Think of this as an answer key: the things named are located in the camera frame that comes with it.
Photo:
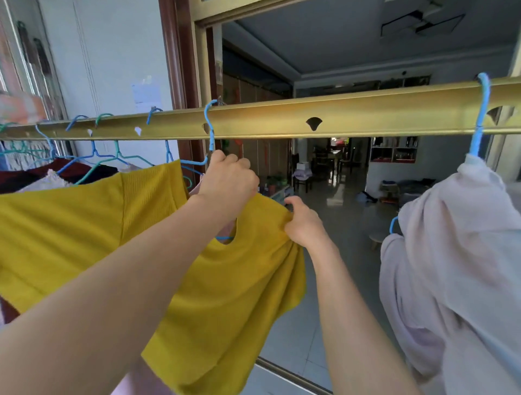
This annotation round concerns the person's left hand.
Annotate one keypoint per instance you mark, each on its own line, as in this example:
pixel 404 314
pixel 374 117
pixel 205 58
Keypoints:
pixel 230 183

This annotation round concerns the person's right hand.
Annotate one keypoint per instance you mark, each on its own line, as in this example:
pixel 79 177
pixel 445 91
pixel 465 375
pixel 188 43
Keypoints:
pixel 307 228

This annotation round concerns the mustard yellow t-shirt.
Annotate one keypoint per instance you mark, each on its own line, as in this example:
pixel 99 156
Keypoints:
pixel 228 293

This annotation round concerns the gold clothes rail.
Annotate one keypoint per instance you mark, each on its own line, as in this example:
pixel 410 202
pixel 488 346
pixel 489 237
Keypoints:
pixel 366 116

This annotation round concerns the sheer white lace-collar shirt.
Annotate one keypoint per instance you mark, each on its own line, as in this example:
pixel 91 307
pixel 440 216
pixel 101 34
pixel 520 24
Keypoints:
pixel 456 276

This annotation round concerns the white lace blouse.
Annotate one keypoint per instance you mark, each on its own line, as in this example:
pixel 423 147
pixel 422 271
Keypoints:
pixel 44 181

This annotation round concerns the dark red t-shirt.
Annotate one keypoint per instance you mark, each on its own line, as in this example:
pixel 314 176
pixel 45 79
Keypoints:
pixel 16 179

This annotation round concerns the pink t-shirt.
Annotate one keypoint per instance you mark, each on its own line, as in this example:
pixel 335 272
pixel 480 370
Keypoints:
pixel 142 378

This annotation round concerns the person's right forearm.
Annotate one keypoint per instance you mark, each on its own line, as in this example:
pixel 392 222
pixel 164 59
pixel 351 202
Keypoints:
pixel 358 329

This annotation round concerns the person's left forearm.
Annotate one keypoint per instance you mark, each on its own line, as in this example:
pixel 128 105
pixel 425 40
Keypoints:
pixel 101 301

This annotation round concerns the white paper notice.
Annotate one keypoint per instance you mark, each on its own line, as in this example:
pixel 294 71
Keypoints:
pixel 146 95

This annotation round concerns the striped rag mop head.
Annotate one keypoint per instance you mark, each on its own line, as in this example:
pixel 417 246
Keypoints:
pixel 24 160

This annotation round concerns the metal mop poles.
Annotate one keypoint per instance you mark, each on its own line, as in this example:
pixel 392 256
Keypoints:
pixel 40 69

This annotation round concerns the orange patterned hanging sheet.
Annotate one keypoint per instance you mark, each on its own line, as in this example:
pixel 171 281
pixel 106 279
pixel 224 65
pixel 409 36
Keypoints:
pixel 20 108

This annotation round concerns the ceiling lamp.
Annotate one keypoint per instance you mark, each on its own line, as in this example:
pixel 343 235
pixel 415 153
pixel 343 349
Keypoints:
pixel 423 20

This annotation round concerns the indoor wall shelf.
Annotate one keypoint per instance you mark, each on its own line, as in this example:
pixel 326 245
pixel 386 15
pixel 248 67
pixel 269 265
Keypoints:
pixel 392 152

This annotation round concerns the brown door frame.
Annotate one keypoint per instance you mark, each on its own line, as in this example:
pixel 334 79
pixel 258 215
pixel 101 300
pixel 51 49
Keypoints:
pixel 183 57

